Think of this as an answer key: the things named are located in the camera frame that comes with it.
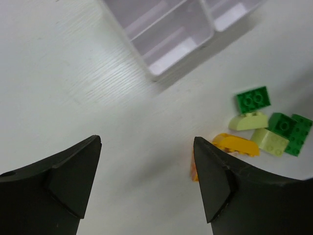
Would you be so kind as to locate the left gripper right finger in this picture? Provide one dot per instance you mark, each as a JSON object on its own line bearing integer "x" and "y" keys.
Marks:
{"x": 240, "y": 199}

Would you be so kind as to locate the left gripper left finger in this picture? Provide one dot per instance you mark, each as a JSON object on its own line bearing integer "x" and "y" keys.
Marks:
{"x": 50, "y": 196}

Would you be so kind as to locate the dark green square lego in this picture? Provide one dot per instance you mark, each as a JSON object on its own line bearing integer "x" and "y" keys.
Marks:
{"x": 253, "y": 100}

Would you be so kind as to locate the orange lego brick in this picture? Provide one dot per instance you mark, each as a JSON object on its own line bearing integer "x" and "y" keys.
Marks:
{"x": 193, "y": 170}

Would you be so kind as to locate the yellow curved lego brick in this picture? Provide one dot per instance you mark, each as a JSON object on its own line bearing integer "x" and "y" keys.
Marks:
{"x": 231, "y": 143}

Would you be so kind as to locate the light green lego brick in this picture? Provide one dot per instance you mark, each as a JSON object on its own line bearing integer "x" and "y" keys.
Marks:
{"x": 269, "y": 141}

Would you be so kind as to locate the light green curved lego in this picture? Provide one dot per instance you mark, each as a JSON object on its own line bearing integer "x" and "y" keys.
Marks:
{"x": 249, "y": 121}

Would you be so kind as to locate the dark green small lego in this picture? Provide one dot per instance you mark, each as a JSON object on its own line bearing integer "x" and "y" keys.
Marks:
{"x": 281, "y": 125}

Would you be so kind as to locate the green flat lego plate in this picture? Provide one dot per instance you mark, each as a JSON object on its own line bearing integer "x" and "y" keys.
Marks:
{"x": 299, "y": 135}

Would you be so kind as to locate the left white divided container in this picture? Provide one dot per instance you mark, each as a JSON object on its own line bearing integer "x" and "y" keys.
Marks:
{"x": 160, "y": 34}

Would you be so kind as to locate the white divided container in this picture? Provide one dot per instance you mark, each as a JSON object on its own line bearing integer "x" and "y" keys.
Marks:
{"x": 160, "y": 34}
{"x": 225, "y": 13}

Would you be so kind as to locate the right white divided container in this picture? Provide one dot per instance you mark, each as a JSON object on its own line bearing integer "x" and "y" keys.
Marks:
{"x": 225, "y": 13}

